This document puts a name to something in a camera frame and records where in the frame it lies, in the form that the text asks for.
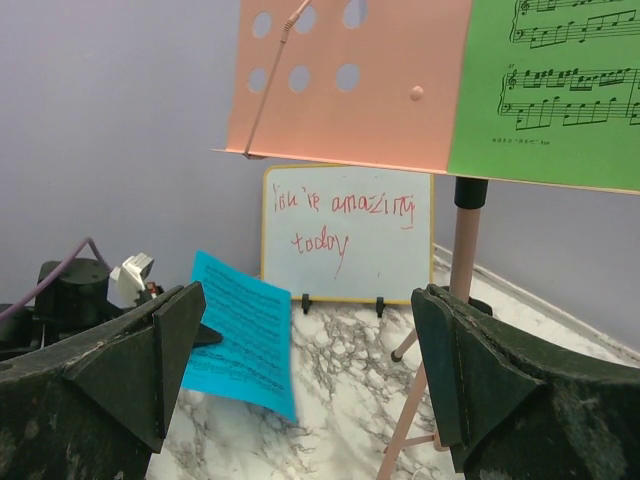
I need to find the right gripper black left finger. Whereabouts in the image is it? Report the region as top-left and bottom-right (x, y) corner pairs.
(1, 282), (206, 479)

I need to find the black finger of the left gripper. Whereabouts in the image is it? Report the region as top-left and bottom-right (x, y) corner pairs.
(193, 324), (223, 346)

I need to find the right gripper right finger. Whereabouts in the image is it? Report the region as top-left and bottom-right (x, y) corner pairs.
(411, 285), (639, 479)

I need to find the blue sheet music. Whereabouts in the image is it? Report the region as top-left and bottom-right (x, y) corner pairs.
(182, 250), (297, 422)

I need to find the pink music stand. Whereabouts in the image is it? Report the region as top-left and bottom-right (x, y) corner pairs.
(209, 0), (640, 480)

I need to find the green sheet music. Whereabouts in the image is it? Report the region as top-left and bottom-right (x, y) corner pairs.
(449, 0), (639, 192)

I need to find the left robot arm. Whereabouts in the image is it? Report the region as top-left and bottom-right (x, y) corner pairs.
(1, 258), (164, 371)

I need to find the yellow framed whiteboard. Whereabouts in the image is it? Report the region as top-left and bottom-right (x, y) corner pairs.
(260, 164), (435, 305)

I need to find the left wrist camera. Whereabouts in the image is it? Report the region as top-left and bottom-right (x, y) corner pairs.
(110, 253), (164, 307)

